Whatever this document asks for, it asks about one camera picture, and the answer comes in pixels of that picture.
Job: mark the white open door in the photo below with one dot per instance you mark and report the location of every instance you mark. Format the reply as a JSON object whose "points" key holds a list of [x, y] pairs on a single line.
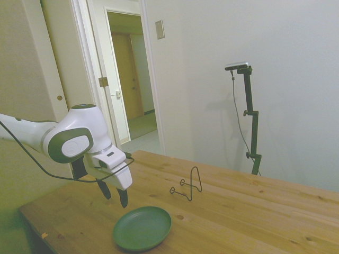
{"points": [[95, 53]]}

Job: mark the brass door hinge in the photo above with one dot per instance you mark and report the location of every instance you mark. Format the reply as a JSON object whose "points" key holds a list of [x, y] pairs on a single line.
{"points": [[103, 82]]}

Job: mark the wooden hallway door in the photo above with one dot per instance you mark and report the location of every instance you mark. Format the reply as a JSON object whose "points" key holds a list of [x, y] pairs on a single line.
{"points": [[127, 79]]}

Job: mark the black jointed camera stand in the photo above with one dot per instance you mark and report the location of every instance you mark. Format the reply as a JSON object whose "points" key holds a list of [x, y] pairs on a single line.
{"points": [[254, 132]]}

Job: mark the beige wall switch plate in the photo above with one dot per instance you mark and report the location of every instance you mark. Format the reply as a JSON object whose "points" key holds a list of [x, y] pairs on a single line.
{"points": [[159, 29]]}

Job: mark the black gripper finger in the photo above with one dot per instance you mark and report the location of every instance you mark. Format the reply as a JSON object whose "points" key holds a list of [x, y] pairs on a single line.
{"points": [[105, 190], [123, 198]]}

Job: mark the green round plate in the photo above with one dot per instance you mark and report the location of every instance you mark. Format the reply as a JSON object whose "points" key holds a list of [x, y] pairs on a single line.
{"points": [[143, 227]]}

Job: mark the white door strike plate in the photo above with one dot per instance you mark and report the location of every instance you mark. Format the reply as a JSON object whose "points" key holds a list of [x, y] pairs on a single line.
{"points": [[118, 94]]}

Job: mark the white door frame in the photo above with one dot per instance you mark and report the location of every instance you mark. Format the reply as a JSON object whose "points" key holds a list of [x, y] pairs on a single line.
{"points": [[150, 53]]}

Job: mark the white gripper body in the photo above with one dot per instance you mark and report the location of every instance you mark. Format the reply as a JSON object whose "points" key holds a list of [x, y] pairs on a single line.
{"points": [[120, 177]]}

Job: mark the beige sliding closet door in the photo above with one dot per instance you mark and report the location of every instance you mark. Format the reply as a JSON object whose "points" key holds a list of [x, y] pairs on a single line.
{"points": [[58, 66]]}

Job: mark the grey exterior camera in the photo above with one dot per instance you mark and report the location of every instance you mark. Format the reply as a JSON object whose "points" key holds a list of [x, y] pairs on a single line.
{"points": [[237, 65]]}

